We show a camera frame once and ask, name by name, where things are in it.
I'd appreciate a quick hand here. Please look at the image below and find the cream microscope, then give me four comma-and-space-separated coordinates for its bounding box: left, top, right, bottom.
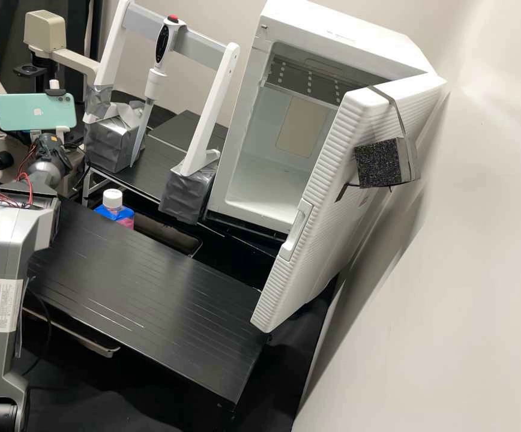
0, 11, 104, 199

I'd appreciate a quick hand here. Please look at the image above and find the white-capped bottle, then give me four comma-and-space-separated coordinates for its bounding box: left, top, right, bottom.
92, 188, 136, 231

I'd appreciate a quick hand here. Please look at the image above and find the black platform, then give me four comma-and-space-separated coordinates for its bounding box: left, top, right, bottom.
80, 110, 230, 204
20, 196, 271, 413
200, 210, 289, 239

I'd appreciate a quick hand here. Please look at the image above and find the pipette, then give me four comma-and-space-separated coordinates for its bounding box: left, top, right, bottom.
130, 14, 185, 170

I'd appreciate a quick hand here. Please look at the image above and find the black tray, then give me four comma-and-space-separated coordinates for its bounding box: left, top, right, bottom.
51, 211, 203, 359

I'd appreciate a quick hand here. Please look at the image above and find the white pipette stand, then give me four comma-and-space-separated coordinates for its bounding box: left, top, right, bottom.
82, 0, 241, 224

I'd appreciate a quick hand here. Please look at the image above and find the white incubator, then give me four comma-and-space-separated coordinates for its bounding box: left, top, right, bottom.
205, 0, 439, 236

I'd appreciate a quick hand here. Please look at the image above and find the incubator door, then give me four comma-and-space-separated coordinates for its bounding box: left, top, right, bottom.
250, 74, 450, 335

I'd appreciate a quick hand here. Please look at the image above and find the right wrist camera phone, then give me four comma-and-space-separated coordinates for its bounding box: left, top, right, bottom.
0, 80, 79, 136

